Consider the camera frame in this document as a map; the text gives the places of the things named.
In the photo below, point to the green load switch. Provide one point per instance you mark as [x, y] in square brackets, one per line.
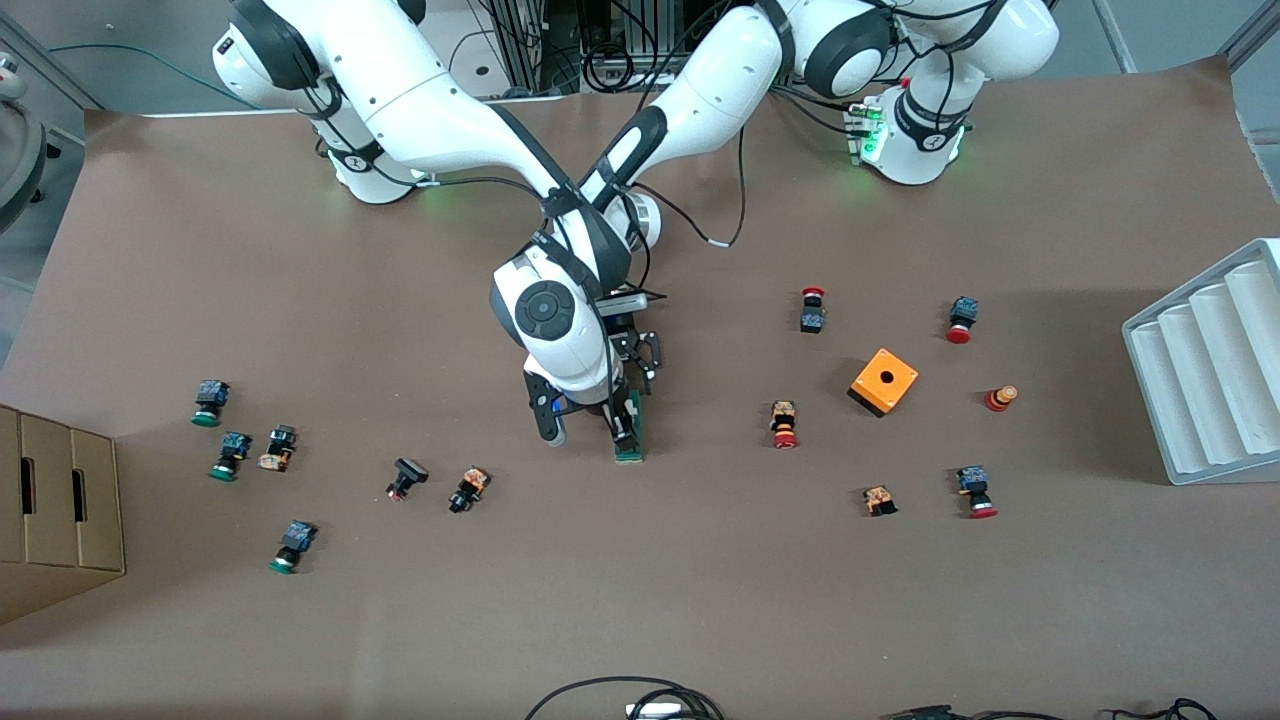
[630, 455]

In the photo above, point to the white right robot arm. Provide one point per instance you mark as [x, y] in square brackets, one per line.
[430, 100]

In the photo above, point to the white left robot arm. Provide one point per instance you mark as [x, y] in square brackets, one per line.
[700, 90]

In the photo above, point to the red emergency stop orange block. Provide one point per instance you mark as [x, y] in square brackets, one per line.
[784, 422]

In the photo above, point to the red pushbutton black contact block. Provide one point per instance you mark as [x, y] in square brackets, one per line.
[812, 318]

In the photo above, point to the black square pushbutton red contacts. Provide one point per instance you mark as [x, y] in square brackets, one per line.
[408, 474]

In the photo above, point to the white plug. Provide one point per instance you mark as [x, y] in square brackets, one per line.
[655, 711]

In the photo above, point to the black equipment rack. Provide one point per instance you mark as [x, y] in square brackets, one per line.
[560, 40]

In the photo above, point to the red mushroom pushbutton blue block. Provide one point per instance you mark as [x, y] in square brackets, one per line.
[975, 488]
[963, 315]

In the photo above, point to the green mushroom pushbutton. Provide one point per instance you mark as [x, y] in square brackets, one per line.
[210, 398]
[296, 540]
[232, 452]

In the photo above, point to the red yellow emergency stop head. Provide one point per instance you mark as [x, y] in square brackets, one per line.
[1000, 398]

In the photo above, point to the brown cardboard box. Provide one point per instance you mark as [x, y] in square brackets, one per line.
[60, 510]

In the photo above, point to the white ridged tray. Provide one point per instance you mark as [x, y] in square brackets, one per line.
[1210, 370]

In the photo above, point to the black switch orange contact block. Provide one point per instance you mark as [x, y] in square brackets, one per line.
[470, 488]
[279, 447]

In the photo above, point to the orange button enclosure box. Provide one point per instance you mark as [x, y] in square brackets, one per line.
[885, 380]

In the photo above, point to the grey frame post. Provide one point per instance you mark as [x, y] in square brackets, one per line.
[1255, 38]
[1113, 35]

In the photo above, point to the grey round pedestal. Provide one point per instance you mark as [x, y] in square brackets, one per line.
[15, 160]

